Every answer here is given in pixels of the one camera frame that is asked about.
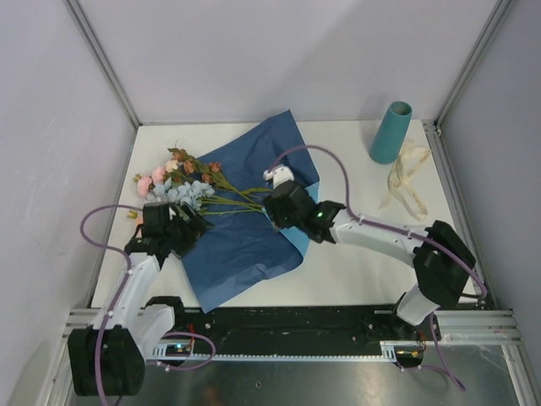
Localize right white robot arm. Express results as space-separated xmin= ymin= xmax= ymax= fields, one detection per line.
xmin=263 ymin=180 xmax=475 ymax=339

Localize cream printed ribbon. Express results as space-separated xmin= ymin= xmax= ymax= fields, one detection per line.
xmin=378 ymin=138 xmax=431 ymax=222

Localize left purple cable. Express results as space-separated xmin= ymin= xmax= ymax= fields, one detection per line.
xmin=79 ymin=205 xmax=147 ymax=405

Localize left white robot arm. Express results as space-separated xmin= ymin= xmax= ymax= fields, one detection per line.
xmin=68 ymin=202 xmax=214 ymax=405

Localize aluminium frame rails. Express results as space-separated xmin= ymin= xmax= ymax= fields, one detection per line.
xmin=65 ymin=1 xmax=540 ymax=405

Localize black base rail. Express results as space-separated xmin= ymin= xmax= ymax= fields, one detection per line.
xmin=150 ymin=304 xmax=431 ymax=364

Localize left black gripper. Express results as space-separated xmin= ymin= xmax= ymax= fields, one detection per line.
xmin=163 ymin=202 xmax=214 ymax=259

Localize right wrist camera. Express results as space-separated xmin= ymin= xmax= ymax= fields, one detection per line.
xmin=263 ymin=165 xmax=294 ymax=189

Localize artificial flower bunch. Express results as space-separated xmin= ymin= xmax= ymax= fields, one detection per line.
xmin=133 ymin=146 xmax=270 ymax=216

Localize teal conical vase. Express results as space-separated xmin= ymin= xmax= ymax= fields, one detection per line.
xmin=369 ymin=101 xmax=413 ymax=165

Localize blue wrapping paper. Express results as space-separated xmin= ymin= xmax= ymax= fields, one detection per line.
xmin=183 ymin=111 xmax=309 ymax=312

